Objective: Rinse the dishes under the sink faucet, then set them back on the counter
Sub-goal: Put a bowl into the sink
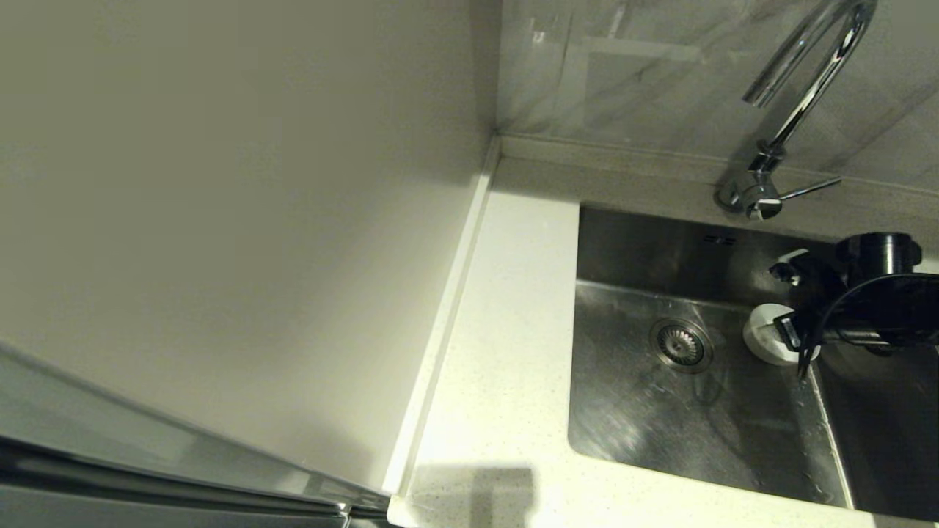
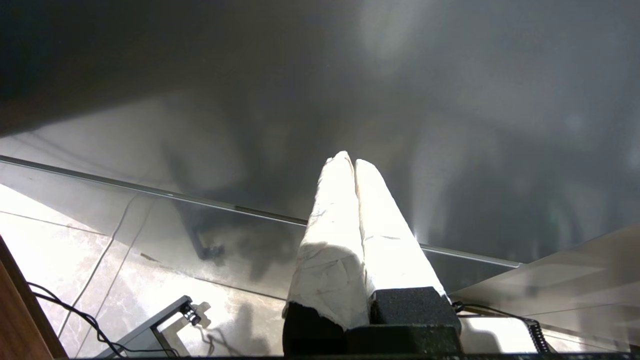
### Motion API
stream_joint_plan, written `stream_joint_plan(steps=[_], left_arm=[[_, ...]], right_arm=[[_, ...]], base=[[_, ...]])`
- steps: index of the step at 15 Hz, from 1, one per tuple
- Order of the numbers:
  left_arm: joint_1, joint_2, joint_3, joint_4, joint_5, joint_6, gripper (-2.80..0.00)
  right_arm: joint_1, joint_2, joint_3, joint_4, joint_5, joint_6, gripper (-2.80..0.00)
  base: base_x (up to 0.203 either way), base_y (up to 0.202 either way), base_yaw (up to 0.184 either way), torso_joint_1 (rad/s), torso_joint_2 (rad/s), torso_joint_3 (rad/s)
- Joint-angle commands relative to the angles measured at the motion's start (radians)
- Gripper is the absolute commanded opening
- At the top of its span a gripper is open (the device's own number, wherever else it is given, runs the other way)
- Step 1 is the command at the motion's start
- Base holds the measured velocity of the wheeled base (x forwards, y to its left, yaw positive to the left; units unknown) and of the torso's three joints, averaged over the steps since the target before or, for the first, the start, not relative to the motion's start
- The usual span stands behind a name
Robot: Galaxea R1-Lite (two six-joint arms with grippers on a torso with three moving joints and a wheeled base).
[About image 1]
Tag chrome gooseneck faucet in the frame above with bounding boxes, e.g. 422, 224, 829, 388
715, 0, 878, 222

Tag white ceramic bowl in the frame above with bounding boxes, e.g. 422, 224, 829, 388
743, 303, 821, 366

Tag round metal drain strainer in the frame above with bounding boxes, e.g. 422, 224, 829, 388
649, 318, 714, 375

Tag glossy grey appliance panel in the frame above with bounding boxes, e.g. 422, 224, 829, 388
0, 341, 393, 528

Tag stainless steel kitchen sink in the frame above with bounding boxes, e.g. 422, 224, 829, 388
566, 204, 939, 523

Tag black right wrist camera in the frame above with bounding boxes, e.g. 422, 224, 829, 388
774, 311, 824, 355

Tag black camera cable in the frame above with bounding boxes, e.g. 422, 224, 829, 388
798, 273, 939, 381

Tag chrome faucet lever handle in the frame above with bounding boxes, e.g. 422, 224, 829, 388
778, 176, 842, 203

